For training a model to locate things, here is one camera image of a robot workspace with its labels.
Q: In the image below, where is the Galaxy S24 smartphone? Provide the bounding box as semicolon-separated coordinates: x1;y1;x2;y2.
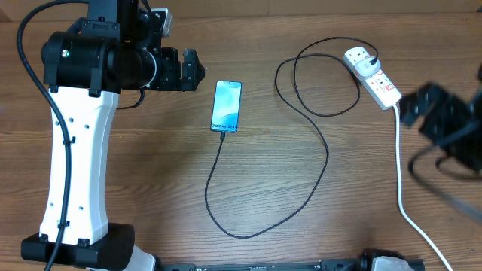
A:
210;81;243;133

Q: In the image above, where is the black USB charging cable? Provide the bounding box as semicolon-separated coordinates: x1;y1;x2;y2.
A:
204;36;380;240

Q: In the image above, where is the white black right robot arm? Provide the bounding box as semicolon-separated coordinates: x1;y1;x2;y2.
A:
399;82;481;171

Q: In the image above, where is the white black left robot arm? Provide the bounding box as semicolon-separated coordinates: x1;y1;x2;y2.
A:
21;1;205;270

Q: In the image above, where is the white charger plug adapter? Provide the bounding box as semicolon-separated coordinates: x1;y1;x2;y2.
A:
355;57;381;78

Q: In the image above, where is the white power strip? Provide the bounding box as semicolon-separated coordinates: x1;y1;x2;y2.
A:
343;47;401;110

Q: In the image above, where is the cardboard back panel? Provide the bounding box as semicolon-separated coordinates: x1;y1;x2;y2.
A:
1;0;481;23

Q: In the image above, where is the white power strip cord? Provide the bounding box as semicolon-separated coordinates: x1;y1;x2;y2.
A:
391;104;455;271

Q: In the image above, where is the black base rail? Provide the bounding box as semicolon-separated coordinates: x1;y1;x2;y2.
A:
154;259;375;271

